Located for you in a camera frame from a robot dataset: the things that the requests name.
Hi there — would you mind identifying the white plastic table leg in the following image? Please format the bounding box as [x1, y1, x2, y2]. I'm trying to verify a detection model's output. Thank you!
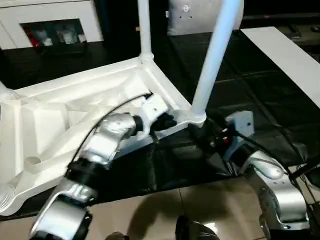
[0, 183, 17, 216]
[137, 0, 154, 65]
[0, 79, 20, 102]
[190, 0, 245, 126]

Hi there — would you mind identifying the black work mat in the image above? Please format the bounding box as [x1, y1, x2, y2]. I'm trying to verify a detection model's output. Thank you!
[0, 31, 320, 203]

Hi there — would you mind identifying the black stand leg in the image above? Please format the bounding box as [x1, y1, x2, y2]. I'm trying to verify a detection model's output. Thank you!
[288, 162, 320, 180]

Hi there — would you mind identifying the grey cushion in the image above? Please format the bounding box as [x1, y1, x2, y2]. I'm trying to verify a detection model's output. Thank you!
[166, 0, 245, 36]

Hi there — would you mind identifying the black cabinet with gold label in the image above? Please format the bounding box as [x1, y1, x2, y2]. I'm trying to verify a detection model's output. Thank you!
[93, 0, 171, 63]

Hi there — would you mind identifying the black bar with red light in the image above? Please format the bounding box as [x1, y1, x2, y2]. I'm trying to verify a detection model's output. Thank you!
[243, 14, 320, 21]

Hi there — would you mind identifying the white sideboard with glass doors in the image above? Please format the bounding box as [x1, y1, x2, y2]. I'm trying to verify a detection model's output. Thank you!
[0, 0, 104, 50]

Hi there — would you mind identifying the red bottle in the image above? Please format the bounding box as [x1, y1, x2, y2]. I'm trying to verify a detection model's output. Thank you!
[24, 28, 36, 47]

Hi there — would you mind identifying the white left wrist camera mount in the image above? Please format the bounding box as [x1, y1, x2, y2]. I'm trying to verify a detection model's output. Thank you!
[136, 92, 169, 140]

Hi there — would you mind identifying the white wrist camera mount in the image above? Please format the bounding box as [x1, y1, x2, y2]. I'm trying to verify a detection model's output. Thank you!
[136, 92, 169, 140]
[223, 110, 255, 161]

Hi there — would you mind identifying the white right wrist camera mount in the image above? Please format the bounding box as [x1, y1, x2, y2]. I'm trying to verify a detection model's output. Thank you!
[223, 110, 255, 161]

